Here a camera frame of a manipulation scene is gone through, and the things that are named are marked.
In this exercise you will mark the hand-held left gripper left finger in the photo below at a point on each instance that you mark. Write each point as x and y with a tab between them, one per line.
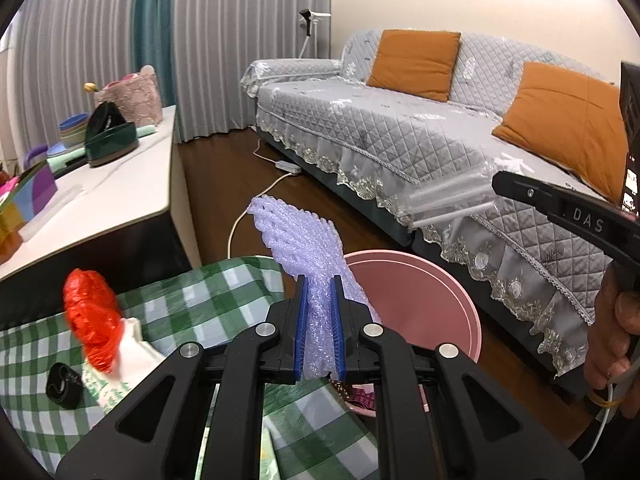
300	330

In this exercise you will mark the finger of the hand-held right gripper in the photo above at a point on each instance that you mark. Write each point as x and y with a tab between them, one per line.
560	205

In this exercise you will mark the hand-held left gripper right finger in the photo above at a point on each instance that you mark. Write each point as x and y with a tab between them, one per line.
338	330

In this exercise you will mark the dark red patterned packet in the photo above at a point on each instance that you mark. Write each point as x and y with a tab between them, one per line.
357	395

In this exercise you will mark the purple foam net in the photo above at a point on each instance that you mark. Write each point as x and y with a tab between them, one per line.
300	240

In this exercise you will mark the pink plastic bin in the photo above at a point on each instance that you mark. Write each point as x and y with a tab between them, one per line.
425	300

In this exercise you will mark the clear plastic wrap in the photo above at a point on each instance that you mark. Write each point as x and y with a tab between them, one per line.
450	195

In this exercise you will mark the green and white refill pouch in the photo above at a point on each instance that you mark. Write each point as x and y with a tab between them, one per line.
102	387

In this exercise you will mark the red plastic bag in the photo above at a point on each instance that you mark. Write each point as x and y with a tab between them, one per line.
92	310

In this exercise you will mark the person's right hand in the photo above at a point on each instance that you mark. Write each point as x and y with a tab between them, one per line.
607	340

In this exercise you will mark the orange cushion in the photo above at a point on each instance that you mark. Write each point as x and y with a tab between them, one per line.
555	115
415	62

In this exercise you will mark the green checked tablecloth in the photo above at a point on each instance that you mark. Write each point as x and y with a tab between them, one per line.
210	290

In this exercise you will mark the white power strip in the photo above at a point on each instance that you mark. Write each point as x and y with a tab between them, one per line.
287	167

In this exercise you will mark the grey quilted sofa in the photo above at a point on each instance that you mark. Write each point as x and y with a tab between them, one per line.
375	125

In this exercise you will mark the white coffee table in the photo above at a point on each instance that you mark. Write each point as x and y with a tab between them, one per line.
125	185

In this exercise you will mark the dark green round bowl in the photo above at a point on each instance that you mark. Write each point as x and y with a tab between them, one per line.
115	146

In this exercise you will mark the pink lace basket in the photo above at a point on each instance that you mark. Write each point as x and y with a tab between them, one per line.
132	100

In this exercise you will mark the dark round tin lid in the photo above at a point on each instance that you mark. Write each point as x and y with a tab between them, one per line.
105	117

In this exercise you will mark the light green tray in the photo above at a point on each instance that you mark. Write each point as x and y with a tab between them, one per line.
65	160

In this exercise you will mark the grey curtain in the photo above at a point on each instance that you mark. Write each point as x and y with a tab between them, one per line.
75	35
250	35

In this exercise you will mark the multicoloured box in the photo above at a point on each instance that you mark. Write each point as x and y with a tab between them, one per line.
35	190

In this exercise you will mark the stack of coloured bowls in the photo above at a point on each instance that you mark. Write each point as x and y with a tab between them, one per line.
72	130

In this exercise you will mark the white floor lamp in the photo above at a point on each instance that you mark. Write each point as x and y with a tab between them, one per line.
306	17

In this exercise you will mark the purple plastic container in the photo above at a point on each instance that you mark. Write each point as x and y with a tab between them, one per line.
34	154

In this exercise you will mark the small yellow object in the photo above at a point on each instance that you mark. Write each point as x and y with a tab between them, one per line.
89	87

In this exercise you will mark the teal curtain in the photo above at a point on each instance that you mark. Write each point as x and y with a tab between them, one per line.
152	20

